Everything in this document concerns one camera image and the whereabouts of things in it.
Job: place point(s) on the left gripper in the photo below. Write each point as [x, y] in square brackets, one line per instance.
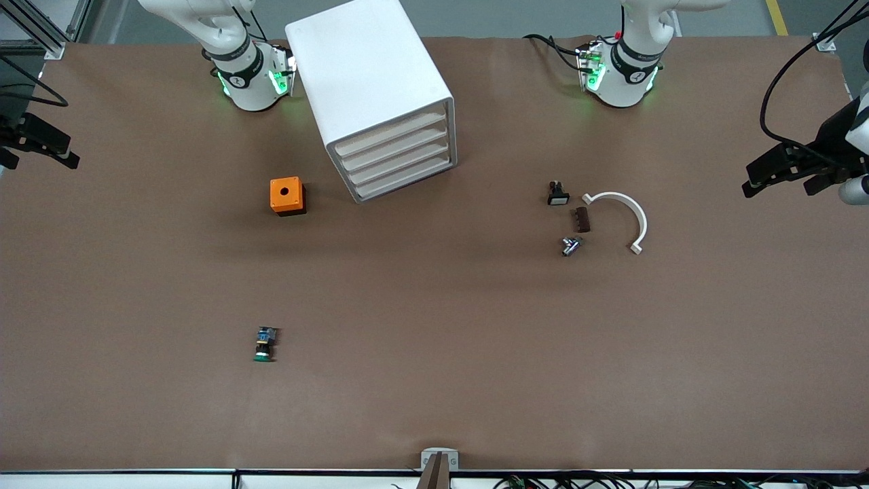
[832, 136]

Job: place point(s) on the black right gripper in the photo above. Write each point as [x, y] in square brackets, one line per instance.
[13, 117]

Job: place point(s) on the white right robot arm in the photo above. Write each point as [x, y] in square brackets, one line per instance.
[248, 88]

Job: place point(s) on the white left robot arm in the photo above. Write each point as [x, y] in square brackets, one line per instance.
[624, 81]

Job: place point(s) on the green push button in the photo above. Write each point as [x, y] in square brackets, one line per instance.
[265, 344]

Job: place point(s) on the brown terminal block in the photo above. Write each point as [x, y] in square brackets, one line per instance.
[581, 220]

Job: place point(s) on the orange box with hole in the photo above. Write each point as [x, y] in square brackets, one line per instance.
[285, 193]

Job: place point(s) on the aluminium frame post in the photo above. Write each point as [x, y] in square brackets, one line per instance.
[831, 30]
[41, 30]

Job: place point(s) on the white curved plastic bracket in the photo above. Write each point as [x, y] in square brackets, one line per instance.
[635, 207]

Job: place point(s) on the silver metal key switch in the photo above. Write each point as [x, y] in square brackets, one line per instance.
[571, 246]

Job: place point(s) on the black switch with white face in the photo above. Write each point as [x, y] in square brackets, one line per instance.
[558, 195]

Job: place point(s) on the black and white table rail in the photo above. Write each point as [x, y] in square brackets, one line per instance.
[136, 479]

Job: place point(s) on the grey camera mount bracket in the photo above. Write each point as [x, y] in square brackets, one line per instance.
[439, 462]

